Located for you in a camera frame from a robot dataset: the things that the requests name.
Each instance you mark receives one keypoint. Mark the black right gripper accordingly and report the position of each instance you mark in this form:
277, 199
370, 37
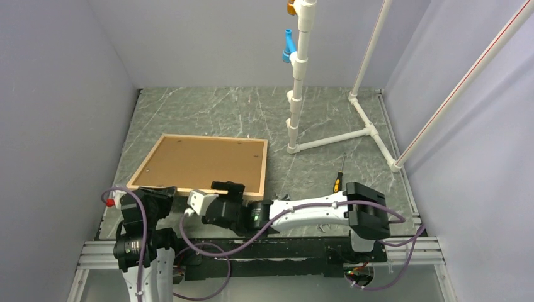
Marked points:
235, 190

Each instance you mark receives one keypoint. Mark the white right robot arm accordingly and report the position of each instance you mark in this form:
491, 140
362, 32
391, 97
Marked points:
358, 207

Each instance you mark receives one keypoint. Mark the orange pipe fitting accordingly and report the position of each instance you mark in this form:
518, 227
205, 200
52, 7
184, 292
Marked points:
291, 8

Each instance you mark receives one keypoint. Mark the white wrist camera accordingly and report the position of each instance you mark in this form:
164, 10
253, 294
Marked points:
198, 202
114, 199

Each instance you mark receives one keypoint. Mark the black yellow screwdriver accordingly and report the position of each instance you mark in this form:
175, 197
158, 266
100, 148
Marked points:
338, 183

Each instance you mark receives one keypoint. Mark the wooden picture frame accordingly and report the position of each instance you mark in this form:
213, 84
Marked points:
190, 162

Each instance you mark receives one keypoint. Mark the blue pipe fitting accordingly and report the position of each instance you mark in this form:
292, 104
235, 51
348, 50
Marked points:
289, 46

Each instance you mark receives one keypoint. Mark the silver open-end wrench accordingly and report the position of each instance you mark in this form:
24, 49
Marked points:
323, 227

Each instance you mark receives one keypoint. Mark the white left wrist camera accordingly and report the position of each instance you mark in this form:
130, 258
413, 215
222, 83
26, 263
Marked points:
114, 199

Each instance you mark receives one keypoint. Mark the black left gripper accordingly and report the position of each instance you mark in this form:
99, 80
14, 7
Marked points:
165, 201

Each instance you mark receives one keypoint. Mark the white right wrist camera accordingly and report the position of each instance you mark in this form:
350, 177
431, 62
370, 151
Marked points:
198, 202

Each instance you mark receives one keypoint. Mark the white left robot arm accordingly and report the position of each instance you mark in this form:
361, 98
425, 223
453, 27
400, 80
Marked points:
145, 255

